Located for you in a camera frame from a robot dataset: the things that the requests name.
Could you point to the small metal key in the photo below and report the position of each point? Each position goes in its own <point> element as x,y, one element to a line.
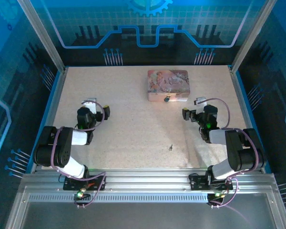
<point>170,148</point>

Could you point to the pink illustrated tin box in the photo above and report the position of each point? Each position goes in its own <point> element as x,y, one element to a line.
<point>168,81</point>

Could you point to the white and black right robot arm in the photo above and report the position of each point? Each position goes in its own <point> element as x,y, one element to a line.
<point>233,148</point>

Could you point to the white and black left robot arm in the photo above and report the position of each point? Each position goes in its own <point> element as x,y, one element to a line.
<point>62,152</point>

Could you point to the aluminium mounting beam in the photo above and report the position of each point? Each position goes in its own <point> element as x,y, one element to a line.
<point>145,179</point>

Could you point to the grey metal platform panel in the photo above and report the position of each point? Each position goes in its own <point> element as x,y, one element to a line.
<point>143,214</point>

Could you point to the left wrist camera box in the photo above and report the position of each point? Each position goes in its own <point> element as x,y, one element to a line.
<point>92,106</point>

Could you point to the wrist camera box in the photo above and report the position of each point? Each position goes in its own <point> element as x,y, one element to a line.
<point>92,106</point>
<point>200,100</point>

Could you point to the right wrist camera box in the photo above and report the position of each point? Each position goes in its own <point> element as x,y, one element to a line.
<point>200,100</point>

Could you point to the aluminium table side rail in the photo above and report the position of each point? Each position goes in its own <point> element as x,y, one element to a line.
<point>243,112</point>
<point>54,114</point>

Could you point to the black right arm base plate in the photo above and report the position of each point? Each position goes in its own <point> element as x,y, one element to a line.
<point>197,182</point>

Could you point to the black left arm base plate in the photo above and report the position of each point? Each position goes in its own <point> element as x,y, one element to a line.
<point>71,184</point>

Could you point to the aluminium frame post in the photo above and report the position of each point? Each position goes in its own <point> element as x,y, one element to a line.
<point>41,33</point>
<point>251,33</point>

